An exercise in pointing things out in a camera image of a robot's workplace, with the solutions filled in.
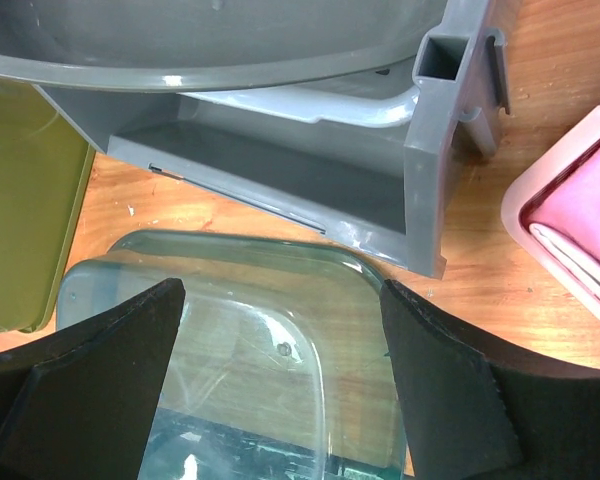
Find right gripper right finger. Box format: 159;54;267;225
380;280;600;479

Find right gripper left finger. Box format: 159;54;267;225
0;278;185;479

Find clear teal plastic tub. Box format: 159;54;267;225
56;230;406;479

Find olive green slotted basket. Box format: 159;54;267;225
0;79;95;333

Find dark grey plastic tub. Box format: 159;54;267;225
0;0;445;92

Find pink plastic basket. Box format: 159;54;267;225
501;105;600;320

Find pink folded cloth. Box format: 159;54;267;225
528;148;600;302

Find large grey storage bin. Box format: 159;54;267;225
41;1;520;278

